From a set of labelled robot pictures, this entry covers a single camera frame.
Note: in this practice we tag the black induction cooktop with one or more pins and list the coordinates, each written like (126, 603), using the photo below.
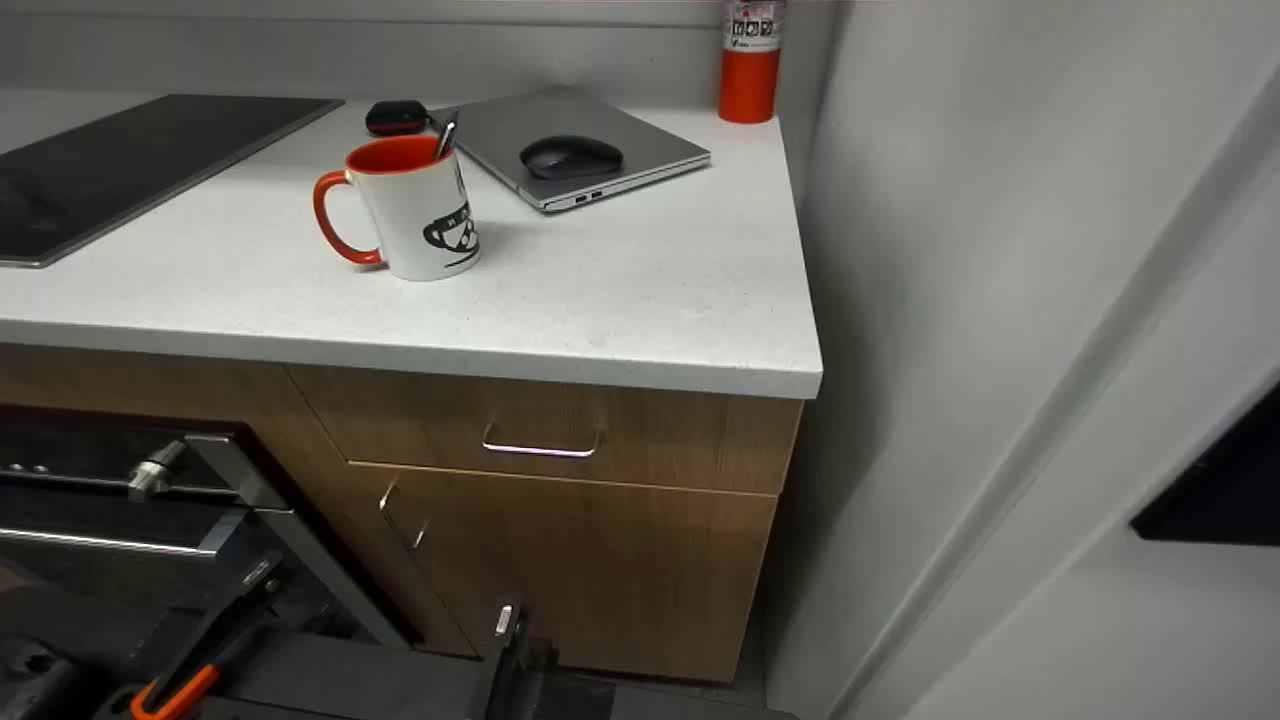
(121, 165)

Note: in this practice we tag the grey closed laptop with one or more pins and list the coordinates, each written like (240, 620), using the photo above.
(641, 143)

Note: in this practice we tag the black clamp with metal screw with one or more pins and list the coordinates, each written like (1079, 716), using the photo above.
(514, 664)

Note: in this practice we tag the black computer mouse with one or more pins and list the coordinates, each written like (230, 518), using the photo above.
(568, 157)

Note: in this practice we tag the orange bottle with white label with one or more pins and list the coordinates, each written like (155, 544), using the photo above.
(751, 80)

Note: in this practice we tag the white mug with orange interior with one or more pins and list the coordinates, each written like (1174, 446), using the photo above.
(425, 222)

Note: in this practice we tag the wooden drawer front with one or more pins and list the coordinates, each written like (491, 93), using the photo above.
(680, 442)

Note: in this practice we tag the wooden cabinet door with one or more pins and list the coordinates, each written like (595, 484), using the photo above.
(614, 574)

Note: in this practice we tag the black metal frame bar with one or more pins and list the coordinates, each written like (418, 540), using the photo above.
(272, 512)

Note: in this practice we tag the small black rounded object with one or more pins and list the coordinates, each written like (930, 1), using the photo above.
(398, 117)

